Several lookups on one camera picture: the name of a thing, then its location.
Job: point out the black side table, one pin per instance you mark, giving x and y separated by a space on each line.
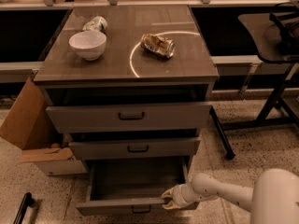
272 49

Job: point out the black bar on floor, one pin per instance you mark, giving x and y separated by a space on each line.
27 201

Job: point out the crushed metal can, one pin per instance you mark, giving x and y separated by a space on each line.
158 45

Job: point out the open cardboard box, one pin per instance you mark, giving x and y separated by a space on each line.
28 127

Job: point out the grey drawer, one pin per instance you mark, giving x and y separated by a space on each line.
132 186
127 149
128 118

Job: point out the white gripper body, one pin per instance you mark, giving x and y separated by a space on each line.
177 196

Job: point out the grey top drawer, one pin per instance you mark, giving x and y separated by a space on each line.
128 118

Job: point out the grey drawer cabinet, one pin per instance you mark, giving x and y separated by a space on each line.
126 74

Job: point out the grey bottom drawer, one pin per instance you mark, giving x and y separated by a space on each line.
132 186

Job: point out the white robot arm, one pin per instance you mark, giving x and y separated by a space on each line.
274 198

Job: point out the white ceramic bowl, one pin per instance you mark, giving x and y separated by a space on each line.
88 45

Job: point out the grey middle drawer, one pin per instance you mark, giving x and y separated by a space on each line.
127 149

